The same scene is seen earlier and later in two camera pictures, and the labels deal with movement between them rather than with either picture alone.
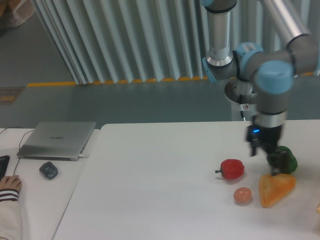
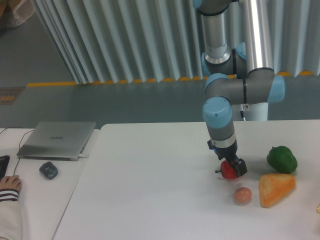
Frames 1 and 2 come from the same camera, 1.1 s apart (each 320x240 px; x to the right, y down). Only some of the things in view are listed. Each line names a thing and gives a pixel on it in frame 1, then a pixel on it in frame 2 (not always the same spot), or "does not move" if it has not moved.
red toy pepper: (231, 168) does not move
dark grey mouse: (49, 169) does not move
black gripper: (267, 137) → (229, 154)
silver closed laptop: (57, 141) does not move
